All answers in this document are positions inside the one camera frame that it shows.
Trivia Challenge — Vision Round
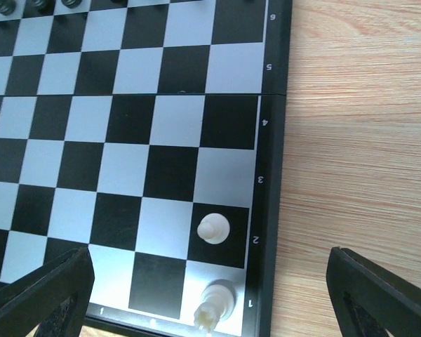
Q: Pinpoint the black pawn chess piece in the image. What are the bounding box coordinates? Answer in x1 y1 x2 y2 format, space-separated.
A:
61 0 81 9
0 0 16 16
29 0 55 12

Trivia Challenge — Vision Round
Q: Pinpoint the black and silver chessboard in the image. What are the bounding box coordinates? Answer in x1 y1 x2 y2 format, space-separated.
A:
0 1 292 336

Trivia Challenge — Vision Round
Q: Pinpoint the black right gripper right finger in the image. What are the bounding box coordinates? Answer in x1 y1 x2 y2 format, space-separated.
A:
326 247 421 336

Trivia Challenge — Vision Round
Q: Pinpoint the white rook chess piece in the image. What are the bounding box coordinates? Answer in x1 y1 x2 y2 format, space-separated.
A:
194 279 237 333

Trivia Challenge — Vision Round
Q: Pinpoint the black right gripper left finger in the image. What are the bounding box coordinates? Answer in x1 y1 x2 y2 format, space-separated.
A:
0 247 94 336

